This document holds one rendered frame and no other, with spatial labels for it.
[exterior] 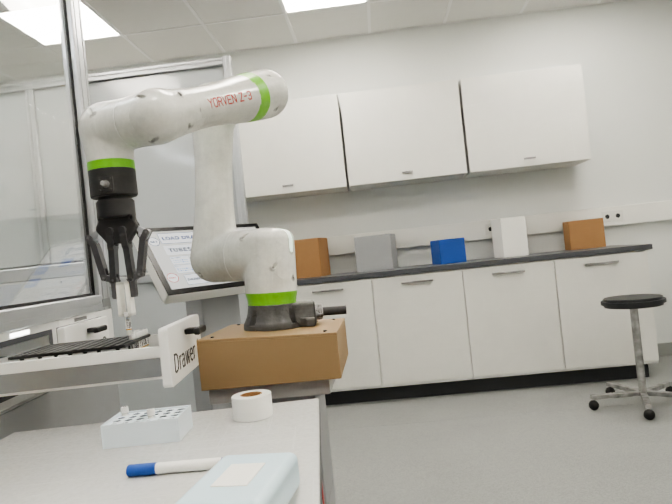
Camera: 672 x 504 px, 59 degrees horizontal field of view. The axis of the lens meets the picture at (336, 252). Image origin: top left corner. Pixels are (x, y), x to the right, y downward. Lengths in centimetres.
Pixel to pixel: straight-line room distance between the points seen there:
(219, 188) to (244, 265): 23
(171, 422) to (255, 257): 56
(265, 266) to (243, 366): 25
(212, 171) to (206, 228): 15
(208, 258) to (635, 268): 341
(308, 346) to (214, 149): 58
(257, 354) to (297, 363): 9
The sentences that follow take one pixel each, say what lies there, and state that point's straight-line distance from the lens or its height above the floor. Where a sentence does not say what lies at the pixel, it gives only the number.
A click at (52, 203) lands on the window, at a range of 165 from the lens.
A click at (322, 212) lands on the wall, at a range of 486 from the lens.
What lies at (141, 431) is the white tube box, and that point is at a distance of 103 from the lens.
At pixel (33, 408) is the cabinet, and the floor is 78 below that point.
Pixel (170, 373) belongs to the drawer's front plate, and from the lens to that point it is 116.
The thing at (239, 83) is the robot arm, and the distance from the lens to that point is 143.
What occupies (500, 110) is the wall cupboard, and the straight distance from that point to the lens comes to 468.
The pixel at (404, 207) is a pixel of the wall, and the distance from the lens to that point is 485.
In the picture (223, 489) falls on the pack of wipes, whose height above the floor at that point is 80.
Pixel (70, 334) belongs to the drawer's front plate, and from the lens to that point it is 158.
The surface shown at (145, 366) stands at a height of 86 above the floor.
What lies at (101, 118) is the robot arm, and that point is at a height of 134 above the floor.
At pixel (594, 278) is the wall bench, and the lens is 438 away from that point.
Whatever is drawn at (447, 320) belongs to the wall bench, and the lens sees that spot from 418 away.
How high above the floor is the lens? 102
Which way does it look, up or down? 1 degrees up
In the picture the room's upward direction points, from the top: 6 degrees counter-clockwise
